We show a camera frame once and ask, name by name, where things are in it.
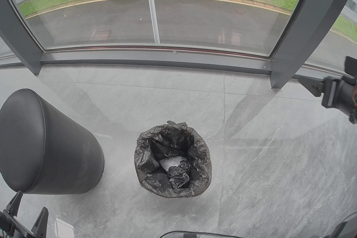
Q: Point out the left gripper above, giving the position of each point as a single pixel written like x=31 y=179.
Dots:
x=11 y=228

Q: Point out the black plastic bag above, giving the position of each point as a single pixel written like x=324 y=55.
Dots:
x=145 y=147

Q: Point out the window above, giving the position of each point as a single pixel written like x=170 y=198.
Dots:
x=292 y=44

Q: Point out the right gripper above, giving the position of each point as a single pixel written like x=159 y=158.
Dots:
x=341 y=93

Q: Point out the crumpled black plastic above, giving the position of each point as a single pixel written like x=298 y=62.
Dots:
x=180 y=175

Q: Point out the dark grey round chair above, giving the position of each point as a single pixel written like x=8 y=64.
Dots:
x=50 y=144

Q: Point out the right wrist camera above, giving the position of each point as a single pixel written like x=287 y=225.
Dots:
x=351 y=65

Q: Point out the crumpled white paper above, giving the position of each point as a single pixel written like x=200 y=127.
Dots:
x=170 y=163

